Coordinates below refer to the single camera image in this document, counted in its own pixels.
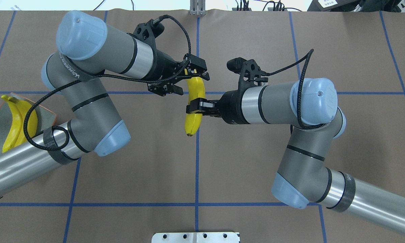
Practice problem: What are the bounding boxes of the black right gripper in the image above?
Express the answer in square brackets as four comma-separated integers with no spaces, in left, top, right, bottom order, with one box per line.
[186,90,249,125]

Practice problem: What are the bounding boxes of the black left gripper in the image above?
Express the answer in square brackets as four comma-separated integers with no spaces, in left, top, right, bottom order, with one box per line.
[145,49,210,97]

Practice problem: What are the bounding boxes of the yellow banana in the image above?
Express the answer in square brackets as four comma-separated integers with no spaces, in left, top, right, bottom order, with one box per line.
[14,99,38,147]
[185,77,206,137]
[1,95,24,153]

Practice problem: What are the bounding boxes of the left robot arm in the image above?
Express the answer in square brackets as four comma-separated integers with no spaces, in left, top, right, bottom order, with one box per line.
[0,10,209,199]

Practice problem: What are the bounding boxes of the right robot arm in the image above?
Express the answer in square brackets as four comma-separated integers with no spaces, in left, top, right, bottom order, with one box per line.
[186,78,405,235]

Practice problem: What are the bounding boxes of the grey square plate orange rim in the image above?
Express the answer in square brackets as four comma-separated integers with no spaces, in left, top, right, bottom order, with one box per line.
[0,100,57,154]

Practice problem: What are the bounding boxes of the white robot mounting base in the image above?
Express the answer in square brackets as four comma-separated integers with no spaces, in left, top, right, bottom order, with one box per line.
[151,231,241,243]

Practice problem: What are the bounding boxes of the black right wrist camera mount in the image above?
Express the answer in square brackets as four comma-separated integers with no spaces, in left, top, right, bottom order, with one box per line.
[226,57,268,94]

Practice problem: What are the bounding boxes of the aluminium frame post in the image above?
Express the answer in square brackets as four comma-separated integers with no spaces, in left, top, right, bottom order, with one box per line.
[189,0,207,17]

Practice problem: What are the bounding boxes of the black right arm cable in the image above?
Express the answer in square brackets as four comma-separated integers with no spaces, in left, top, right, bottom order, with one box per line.
[263,49,324,130]

